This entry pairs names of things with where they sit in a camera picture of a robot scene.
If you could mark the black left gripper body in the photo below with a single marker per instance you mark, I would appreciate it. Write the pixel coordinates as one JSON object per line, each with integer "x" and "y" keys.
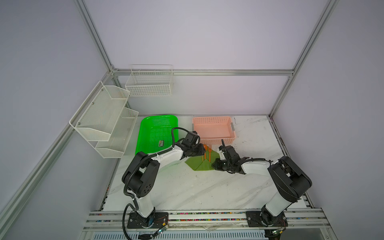
{"x": 196, "y": 150}

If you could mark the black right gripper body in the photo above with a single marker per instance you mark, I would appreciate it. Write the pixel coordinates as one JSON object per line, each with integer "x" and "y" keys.
{"x": 223, "y": 165}

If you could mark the green paper napkin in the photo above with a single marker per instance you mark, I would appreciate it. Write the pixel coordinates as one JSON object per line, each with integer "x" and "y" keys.
{"x": 199, "y": 164}

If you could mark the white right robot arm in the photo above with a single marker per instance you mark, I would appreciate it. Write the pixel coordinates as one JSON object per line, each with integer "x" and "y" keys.
{"x": 290, "y": 181}

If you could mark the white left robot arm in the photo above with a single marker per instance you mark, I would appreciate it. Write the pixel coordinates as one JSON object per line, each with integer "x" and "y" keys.
{"x": 140, "y": 176}

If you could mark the pink perforated plastic basket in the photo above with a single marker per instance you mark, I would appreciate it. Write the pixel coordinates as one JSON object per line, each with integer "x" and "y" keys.
{"x": 214, "y": 130}

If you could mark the bright green plastic basket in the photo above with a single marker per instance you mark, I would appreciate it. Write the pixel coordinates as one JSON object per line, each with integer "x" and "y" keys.
{"x": 152, "y": 130}

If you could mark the white mesh two-tier shelf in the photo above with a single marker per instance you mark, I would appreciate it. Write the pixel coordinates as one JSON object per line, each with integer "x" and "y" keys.
{"x": 105, "y": 121}

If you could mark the white wire basket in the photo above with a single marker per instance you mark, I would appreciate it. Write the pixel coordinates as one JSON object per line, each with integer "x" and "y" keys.
{"x": 150, "y": 80}

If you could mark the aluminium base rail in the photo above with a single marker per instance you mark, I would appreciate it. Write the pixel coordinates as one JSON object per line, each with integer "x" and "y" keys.
{"x": 210, "y": 220}

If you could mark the aluminium frame post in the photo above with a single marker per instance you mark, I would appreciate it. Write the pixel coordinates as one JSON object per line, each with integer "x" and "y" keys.
{"x": 319, "y": 26}

